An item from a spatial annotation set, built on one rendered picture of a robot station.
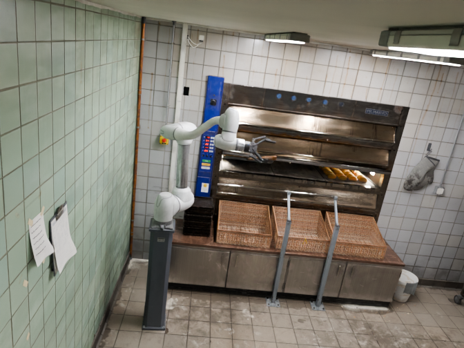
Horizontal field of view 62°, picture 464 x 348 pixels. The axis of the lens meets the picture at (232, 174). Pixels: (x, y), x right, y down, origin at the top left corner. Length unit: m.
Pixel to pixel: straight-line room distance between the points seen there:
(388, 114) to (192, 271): 2.59
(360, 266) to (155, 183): 2.32
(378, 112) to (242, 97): 1.43
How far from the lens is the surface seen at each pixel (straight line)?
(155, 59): 3.98
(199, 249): 3.94
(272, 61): 3.98
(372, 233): 4.67
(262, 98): 4.02
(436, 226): 5.11
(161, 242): 3.28
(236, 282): 4.15
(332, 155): 4.28
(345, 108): 4.23
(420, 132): 4.59
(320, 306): 4.40
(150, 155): 4.17
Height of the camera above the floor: 2.51
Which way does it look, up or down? 19 degrees down
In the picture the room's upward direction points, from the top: 8 degrees clockwise
